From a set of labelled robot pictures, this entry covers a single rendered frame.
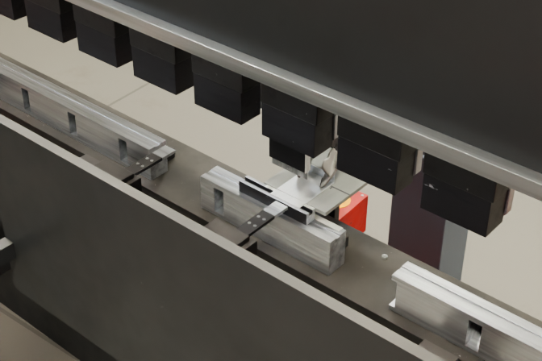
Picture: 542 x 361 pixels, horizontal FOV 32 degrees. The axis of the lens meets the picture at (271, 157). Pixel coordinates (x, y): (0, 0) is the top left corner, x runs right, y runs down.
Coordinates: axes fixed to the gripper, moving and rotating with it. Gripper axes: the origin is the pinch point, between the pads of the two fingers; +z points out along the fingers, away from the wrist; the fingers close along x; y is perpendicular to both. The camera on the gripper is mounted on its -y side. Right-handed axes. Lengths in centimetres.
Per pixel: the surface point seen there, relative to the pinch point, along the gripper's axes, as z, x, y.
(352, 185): -2.1, 8.1, -3.6
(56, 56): -2, -251, -158
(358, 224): 6.2, -2.9, -38.8
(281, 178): 3.1, -6.3, 2.5
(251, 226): 15.0, 0.5, 17.1
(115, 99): 5, -196, -149
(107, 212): 20, 1, 64
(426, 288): 10.9, 38.2, 7.0
